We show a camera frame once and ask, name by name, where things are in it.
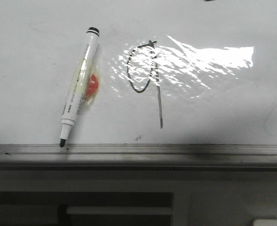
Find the red magnet taped to marker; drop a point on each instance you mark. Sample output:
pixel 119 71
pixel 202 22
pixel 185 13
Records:
pixel 92 86

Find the white whiteboard marker pen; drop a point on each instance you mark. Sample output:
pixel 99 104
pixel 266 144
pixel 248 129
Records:
pixel 79 84

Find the white whiteboard surface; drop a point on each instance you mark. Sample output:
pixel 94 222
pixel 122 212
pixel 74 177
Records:
pixel 170 71

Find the white box lower right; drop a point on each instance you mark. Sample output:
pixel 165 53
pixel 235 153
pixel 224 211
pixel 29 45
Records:
pixel 265 222

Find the aluminium whiteboard tray rail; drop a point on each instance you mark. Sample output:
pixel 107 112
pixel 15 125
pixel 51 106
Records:
pixel 193 156

